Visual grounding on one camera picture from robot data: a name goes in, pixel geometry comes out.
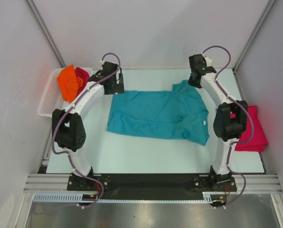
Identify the teal t shirt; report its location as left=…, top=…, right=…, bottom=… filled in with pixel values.
left=107, top=80, right=209, bottom=146

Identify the white perforated plastic basket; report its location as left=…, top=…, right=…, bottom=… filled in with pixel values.
left=38, top=68, right=92, bottom=117

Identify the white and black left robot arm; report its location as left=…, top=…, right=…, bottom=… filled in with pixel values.
left=51, top=61, right=124, bottom=190

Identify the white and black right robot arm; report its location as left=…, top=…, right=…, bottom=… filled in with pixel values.
left=188, top=54, right=248, bottom=191

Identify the crimson t shirt in basket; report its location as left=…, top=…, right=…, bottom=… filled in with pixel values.
left=75, top=67, right=90, bottom=88

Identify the orange t shirt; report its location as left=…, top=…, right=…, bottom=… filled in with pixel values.
left=57, top=65, right=84, bottom=103

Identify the folded crimson t shirt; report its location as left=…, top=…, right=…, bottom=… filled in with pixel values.
left=216, top=104, right=269, bottom=152

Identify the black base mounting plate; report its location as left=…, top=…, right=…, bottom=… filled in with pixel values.
left=67, top=173, right=237, bottom=200

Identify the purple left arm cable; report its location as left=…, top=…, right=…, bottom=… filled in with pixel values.
left=33, top=52, right=122, bottom=210

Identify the white slotted cable duct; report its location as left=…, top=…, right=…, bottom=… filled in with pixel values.
left=33, top=193, right=226, bottom=204

